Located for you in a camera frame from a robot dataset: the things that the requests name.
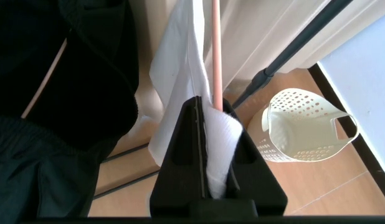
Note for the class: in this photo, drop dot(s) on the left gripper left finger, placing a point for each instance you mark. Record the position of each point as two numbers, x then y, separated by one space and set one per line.
180 174

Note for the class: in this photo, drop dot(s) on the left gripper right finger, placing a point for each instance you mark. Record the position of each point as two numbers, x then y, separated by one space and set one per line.
258 186

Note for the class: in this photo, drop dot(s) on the white printed t-shirt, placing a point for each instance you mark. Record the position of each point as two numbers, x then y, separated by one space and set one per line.
183 77

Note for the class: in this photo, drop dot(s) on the black shorts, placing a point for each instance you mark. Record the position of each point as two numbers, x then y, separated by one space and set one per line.
55 109

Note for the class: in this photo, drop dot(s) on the white laundry basket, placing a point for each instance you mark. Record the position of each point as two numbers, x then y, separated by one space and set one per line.
304 130

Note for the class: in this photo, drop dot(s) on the black clothes rack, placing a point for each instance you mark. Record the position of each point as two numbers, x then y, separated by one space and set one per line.
304 34

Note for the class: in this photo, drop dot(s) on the beige curtain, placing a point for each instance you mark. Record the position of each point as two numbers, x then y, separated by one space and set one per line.
258 31

